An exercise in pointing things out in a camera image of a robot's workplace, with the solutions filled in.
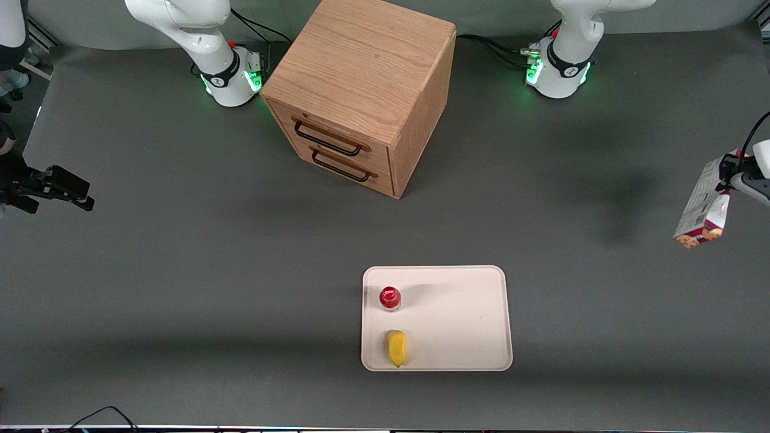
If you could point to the yellow lemon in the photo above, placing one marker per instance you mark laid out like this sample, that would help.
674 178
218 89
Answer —
396 347

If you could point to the wooden two-drawer cabinet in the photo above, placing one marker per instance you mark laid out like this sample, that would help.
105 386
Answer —
367 78

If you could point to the white rectangular tray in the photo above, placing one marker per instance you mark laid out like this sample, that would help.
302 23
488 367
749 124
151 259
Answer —
448 319

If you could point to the red cookie box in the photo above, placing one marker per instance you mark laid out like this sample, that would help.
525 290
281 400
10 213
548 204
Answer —
701 207

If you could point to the small red-capped bottle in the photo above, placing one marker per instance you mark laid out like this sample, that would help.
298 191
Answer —
390 297

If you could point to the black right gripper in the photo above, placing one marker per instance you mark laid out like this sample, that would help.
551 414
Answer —
24 181

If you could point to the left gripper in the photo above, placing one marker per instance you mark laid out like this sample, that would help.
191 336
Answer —
730 166

